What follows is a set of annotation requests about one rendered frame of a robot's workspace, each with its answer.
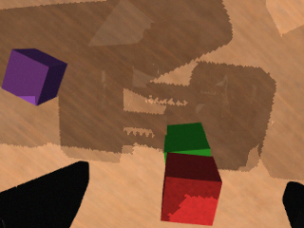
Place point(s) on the green block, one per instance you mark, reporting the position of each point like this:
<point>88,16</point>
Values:
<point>188,144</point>
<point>184,128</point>

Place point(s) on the purple cube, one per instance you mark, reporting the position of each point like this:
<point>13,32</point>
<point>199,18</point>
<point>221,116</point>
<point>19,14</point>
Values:
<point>33,75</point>

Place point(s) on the red block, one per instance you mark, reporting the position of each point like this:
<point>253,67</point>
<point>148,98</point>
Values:
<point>190,190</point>

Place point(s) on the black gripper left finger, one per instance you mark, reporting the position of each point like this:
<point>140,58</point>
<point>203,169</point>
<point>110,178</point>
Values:
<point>48,202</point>

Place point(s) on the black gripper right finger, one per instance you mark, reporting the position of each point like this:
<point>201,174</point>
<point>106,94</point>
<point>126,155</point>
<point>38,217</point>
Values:
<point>293,199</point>

